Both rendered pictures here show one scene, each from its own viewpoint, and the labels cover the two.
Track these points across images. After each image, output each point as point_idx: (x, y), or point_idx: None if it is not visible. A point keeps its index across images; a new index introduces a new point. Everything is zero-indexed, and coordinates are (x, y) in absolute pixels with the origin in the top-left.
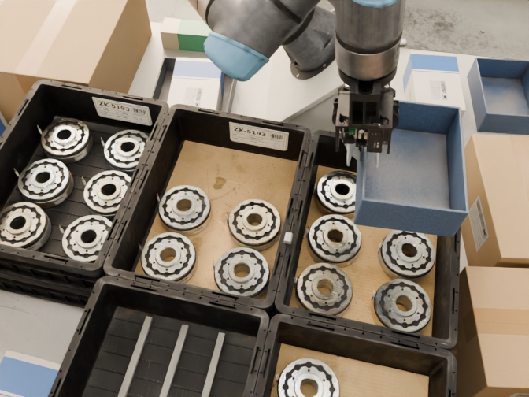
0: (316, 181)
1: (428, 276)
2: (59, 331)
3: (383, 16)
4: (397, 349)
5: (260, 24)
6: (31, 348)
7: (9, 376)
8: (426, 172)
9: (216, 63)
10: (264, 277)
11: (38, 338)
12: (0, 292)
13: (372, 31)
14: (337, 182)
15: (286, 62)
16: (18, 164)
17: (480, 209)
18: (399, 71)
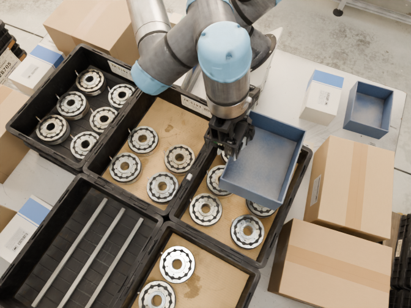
0: None
1: (271, 217)
2: (66, 187)
3: (226, 88)
4: (229, 260)
5: (162, 65)
6: (49, 193)
7: (29, 209)
8: (274, 164)
9: (134, 82)
10: (173, 193)
11: (55, 189)
12: (42, 158)
13: (219, 95)
14: None
15: None
16: (60, 91)
17: (318, 183)
18: (307, 77)
